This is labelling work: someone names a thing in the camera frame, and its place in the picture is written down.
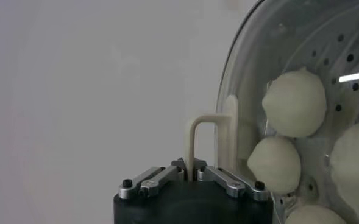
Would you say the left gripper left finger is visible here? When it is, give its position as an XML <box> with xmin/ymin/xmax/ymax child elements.
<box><xmin>118</xmin><ymin>158</ymin><xmax>187</xmax><ymax>200</ymax></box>

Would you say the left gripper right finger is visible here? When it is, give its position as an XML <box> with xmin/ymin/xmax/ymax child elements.
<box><xmin>194</xmin><ymin>158</ymin><xmax>271</xmax><ymax>202</ymax></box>

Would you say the glass lid with cream handle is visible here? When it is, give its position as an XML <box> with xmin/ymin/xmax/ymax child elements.
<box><xmin>183</xmin><ymin>0</ymin><xmax>359</xmax><ymax>224</ymax></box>

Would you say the white steamed baozi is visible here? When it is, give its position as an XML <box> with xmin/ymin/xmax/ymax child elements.
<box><xmin>247</xmin><ymin>136</ymin><xmax>302</xmax><ymax>195</ymax></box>
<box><xmin>285</xmin><ymin>204</ymin><xmax>347</xmax><ymax>224</ymax></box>
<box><xmin>261</xmin><ymin>67</ymin><xmax>327</xmax><ymax>138</ymax></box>
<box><xmin>330</xmin><ymin>119</ymin><xmax>359</xmax><ymax>224</ymax></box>

